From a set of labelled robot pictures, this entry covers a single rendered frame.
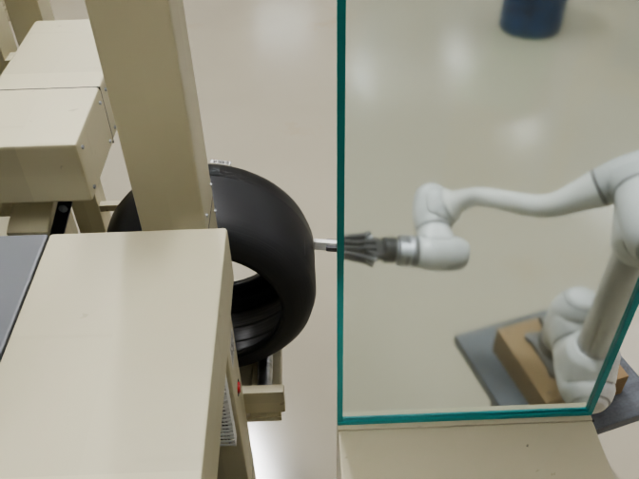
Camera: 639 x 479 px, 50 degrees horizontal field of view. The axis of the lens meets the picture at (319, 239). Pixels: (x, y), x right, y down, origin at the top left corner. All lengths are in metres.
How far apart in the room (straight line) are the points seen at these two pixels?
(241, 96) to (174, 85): 3.98
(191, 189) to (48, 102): 0.46
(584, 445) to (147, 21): 1.18
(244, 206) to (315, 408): 1.52
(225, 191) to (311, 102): 3.32
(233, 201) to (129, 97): 0.60
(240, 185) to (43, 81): 0.53
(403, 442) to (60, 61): 1.19
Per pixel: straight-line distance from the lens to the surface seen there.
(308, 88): 5.22
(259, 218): 1.74
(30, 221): 1.72
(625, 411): 2.48
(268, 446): 3.01
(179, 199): 1.34
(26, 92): 1.71
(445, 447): 1.52
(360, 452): 1.50
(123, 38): 1.18
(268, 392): 1.98
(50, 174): 1.54
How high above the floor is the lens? 2.55
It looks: 42 degrees down
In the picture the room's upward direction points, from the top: 1 degrees counter-clockwise
